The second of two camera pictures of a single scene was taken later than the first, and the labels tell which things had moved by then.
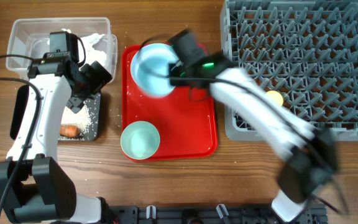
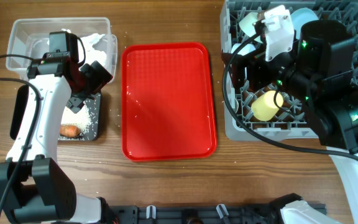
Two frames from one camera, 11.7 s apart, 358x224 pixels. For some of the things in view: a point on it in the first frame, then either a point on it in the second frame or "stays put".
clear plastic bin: x=31 y=37 stays put
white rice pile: x=82 y=119 stays put
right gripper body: x=176 y=73 → x=258 y=74
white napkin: x=92 y=53 stays put
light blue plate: x=150 y=69 → x=299 y=17
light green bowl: x=140 y=140 → x=247 y=25
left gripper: x=99 y=76 stays put
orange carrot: x=69 y=130 stays put
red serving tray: x=187 y=129 stays put
